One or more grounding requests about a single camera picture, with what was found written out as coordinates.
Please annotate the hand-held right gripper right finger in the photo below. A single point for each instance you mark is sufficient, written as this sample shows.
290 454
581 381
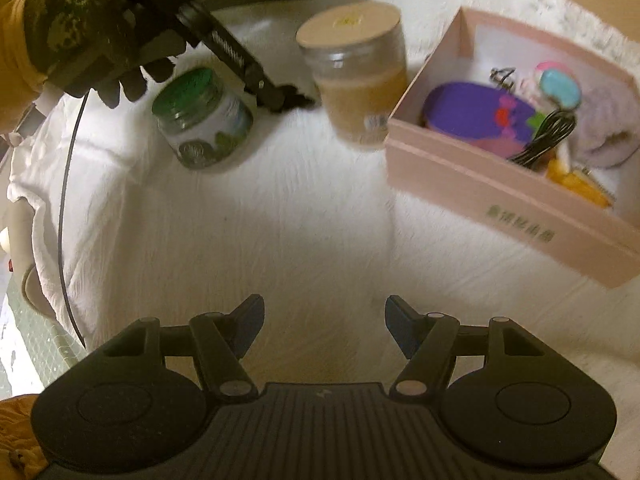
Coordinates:
400 322

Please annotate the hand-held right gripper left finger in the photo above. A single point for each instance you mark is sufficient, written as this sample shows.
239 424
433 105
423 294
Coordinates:
252 320

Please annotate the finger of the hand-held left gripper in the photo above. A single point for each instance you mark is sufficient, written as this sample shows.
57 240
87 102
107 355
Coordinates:
292 97

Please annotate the pink cardboard box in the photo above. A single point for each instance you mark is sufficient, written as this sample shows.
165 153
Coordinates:
500 200

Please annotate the yellow soft item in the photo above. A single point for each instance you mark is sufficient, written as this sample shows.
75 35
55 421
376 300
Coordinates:
580 185

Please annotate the blue pink-edged soft item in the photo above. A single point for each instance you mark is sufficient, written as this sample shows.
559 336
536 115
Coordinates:
560 87

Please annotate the lavender plush scrunchie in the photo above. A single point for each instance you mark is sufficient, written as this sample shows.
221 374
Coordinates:
605 120

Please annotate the person's left hand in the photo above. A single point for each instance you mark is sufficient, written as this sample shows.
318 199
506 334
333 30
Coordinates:
75 25

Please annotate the beige lid clear jar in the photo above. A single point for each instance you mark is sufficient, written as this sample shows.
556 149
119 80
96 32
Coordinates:
360 75

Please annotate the green lid glass jar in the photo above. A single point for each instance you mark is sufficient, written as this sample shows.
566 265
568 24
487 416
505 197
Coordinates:
205 120

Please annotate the white fringed blanket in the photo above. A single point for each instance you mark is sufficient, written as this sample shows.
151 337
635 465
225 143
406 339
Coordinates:
300 220

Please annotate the thin white cloth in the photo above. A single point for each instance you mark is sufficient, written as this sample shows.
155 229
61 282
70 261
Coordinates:
40 160

